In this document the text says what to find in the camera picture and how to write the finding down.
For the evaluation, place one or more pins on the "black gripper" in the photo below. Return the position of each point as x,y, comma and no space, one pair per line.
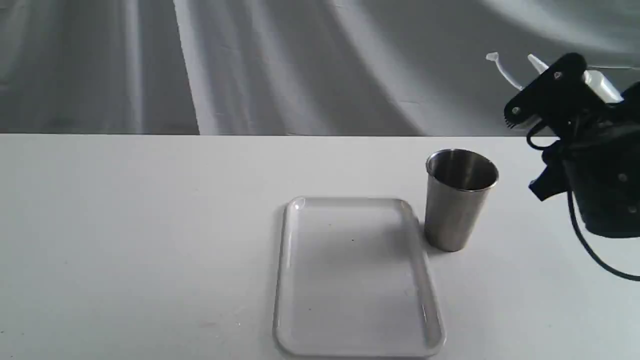
599,167

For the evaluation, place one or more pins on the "translucent plastic squeeze bottle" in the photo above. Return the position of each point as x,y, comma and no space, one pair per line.
600,82

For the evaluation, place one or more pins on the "stainless steel cup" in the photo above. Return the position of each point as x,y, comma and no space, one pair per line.
458,183

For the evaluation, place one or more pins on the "grey fabric backdrop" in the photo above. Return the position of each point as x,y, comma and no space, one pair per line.
292,67

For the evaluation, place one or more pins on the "white plastic tray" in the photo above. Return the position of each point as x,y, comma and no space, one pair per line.
354,282

